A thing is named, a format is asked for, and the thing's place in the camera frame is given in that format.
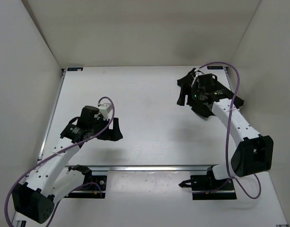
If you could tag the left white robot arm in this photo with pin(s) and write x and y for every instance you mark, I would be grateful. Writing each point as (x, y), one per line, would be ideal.
(37, 197)

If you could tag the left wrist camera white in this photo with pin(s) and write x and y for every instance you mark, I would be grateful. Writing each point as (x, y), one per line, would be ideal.
(105, 109)

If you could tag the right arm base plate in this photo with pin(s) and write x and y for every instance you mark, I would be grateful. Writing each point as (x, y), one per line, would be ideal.
(207, 188)

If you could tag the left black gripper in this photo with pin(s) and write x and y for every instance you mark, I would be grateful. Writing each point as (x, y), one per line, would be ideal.
(115, 133)

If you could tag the right blue corner sticker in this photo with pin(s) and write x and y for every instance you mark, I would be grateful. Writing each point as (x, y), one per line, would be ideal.
(214, 67)

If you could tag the black pleated skirt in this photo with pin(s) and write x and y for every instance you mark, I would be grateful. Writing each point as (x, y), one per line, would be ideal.
(220, 108)

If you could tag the left blue corner sticker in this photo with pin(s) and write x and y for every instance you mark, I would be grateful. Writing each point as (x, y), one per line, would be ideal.
(75, 69)

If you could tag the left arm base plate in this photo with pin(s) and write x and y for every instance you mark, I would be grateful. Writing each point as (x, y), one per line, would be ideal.
(93, 188)

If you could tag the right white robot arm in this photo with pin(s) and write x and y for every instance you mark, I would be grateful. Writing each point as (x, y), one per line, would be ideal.
(253, 152)

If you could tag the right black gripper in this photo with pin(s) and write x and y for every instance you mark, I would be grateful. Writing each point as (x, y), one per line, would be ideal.
(195, 87)

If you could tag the blue corner sticker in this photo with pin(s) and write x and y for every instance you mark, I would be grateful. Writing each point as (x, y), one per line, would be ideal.
(75, 69)
(214, 67)

